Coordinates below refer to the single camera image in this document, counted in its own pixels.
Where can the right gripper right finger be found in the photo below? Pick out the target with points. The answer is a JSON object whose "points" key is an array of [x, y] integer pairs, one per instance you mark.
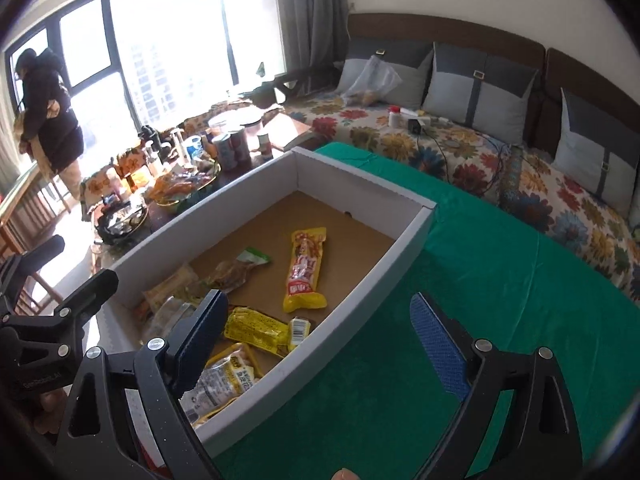
{"points": [[515, 419]]}

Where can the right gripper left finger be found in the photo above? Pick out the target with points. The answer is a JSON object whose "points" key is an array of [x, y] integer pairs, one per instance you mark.
{"points": [[97, 439]]}

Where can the clear yellow-edged peanut bag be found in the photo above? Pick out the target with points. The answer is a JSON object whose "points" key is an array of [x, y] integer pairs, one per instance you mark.
{"points": [[224, 379]]}

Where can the yellow vacuum snack pouch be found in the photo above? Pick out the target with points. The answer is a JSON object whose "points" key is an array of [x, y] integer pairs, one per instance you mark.
{"points": [[264, 332]]}

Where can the long yellow red snack bag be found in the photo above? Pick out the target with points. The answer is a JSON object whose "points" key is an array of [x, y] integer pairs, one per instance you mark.
{"points": [[301, 285]]}

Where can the sausage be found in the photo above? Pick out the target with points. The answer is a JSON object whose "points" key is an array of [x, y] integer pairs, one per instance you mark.
{"points": [[165, 318]]}

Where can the person's left hand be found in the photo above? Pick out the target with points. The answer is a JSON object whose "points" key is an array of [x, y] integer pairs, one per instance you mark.
{"points": [[53, 405]]}

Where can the orange sausage stick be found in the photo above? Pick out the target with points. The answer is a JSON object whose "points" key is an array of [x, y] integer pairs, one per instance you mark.
{"points": [[178, 285]]}

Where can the green tablecloth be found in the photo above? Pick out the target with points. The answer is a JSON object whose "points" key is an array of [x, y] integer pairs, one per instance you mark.
{"points": [[484, 283]]}

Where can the cluttered side table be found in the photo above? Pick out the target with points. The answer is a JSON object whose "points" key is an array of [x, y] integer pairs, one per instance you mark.
{"points": [[136, 189]]}

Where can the green brown snack pouch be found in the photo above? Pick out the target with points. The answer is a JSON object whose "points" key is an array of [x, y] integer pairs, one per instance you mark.
{"points": [[230, 275]]}

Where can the floral bed cover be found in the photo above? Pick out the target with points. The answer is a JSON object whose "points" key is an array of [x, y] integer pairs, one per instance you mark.
{"points": [[517, 180]]}

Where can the person in black coat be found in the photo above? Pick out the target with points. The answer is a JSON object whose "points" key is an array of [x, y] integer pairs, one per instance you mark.
{"points": [[48, 129]]}

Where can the white cardboard box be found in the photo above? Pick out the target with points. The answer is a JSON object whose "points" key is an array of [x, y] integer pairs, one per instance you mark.
{"points": [[326, 227]]}

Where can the grey pillow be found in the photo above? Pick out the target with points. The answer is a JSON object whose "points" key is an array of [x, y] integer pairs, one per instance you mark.
{"points": [[412, 60], [481, 91], [598, 152]]}

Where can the white power strip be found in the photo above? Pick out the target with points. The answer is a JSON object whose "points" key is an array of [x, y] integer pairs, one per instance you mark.
{"points": [[418, 120]]}

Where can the small white bottle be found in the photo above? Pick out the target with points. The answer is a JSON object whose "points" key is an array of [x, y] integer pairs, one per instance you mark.
{"points": [[394, 117]]}

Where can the brown headboard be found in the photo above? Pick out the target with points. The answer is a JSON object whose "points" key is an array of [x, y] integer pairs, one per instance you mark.
{"points": [[557, 70]]}

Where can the clear plastic bag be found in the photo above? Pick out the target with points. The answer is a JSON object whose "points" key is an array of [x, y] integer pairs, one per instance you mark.
{"points": [[377, 79]]}

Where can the grey pillow far left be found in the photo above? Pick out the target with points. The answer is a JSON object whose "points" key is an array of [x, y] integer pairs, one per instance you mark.
{"points": [[412, 60]]}

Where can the grey curtain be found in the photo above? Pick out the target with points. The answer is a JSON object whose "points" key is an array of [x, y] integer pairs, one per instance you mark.
{"points": [[315, 40]]}

